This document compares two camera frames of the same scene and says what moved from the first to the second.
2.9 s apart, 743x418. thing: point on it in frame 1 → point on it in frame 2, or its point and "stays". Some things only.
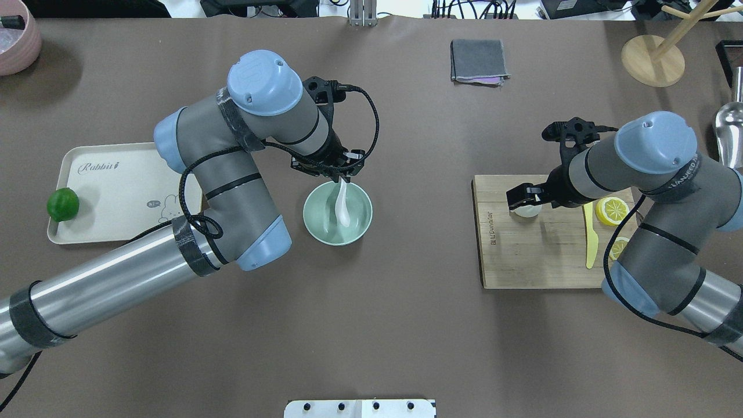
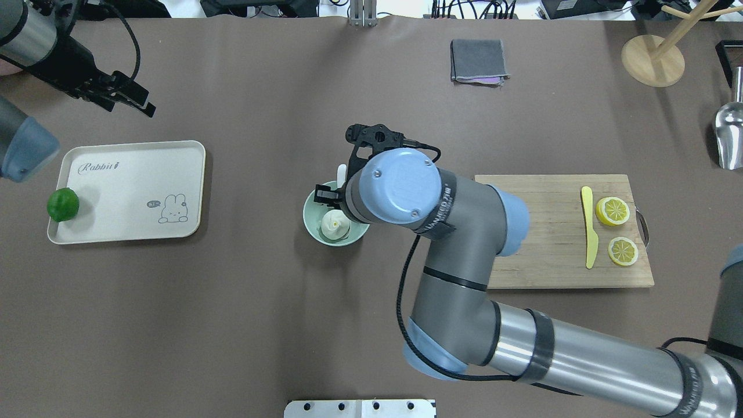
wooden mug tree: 659,62 stays
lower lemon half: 611,211 stays
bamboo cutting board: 547,251 stays
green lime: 62,204 stays
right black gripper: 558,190 → 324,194
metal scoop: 729,128 stays
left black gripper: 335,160 → 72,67
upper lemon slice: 619,243 stays
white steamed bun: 529,211 → 335,224
